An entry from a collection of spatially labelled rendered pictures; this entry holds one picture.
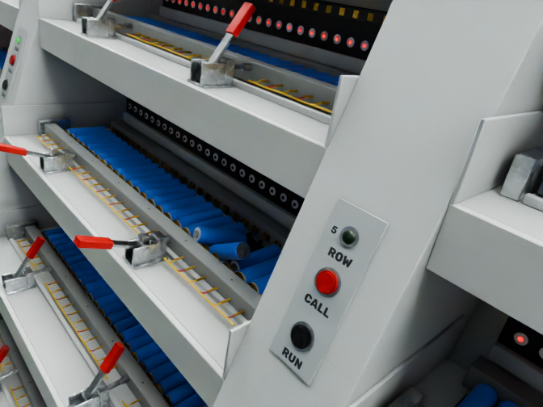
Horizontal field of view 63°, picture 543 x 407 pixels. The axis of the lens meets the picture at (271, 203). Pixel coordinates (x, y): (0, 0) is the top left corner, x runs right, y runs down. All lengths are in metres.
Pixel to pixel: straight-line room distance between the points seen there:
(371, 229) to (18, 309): 0.58
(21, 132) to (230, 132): 0.52
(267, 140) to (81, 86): 0.56
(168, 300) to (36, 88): 0.51
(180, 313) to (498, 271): 0.28
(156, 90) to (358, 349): 0.33
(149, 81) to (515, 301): 0.40
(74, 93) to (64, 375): 0.47
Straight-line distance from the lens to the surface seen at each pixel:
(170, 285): 0.46
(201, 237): 0.49
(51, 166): 0.70
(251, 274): 0.46
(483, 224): 0.27
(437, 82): 0.29
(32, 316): 0.73
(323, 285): 0.30
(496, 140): 0.29
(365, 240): 0.29
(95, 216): 0.58
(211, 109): 0.41
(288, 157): 0.34
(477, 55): 0.29
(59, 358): 0.66
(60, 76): 0.85
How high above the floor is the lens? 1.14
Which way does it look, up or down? 11 degrees down
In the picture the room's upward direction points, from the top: 23 degrees clockwise
